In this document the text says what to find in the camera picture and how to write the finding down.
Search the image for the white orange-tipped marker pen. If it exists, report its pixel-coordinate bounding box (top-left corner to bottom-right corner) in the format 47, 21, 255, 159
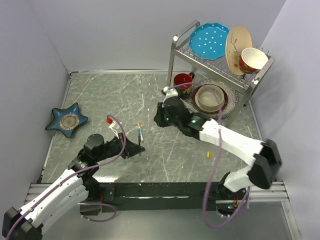
138, 126, 145, 143

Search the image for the yellow pen cap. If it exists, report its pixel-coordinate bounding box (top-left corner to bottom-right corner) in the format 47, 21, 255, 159
206, 151, 211, 159

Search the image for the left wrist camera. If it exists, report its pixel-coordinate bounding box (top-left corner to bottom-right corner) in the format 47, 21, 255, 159
106, 117, 120, 138

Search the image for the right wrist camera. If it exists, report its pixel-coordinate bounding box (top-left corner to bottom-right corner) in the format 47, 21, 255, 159
162, 86, 179, 100

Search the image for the blue marker pen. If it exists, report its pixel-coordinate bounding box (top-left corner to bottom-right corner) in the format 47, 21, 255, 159
137, 126, 142, 156

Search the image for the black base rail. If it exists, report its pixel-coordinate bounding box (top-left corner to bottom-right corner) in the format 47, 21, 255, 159
79, 181, 241, 217

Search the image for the beige bowl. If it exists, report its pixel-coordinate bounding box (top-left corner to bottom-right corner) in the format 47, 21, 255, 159
194, 84, 225, 111

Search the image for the blue star-shaped dish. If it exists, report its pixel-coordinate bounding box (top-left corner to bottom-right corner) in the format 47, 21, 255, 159
45, 102, 88, 138

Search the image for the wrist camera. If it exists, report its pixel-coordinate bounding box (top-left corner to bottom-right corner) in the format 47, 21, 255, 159
106, 117, 120, 138
162, 86, 179, 100

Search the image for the red white bowl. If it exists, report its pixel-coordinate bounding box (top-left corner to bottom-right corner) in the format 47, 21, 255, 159
239, 47, 269, 74

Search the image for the blue polka-dot plate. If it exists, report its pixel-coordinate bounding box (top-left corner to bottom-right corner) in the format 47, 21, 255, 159
188, 22, 230, 61

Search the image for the red black mug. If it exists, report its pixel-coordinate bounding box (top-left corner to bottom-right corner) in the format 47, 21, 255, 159
173, 72, 195, 100

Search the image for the steel dish rack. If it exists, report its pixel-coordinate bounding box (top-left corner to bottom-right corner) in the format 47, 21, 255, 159
167, 20, 276, 127

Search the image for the dark red plate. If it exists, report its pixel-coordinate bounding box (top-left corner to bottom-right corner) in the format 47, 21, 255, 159
191, 83, 229, 115

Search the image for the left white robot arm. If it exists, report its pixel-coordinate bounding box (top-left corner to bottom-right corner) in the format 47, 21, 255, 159
2, 134, 146, 240

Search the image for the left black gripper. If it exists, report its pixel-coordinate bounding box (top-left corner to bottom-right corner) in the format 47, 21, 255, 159
95, 132, 145, 162

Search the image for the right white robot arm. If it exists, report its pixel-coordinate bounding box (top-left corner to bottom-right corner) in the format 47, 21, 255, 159
153, 96, 282, 199

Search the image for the cream floral plate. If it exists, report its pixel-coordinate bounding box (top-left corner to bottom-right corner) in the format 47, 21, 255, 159
225, 25, 253, 76

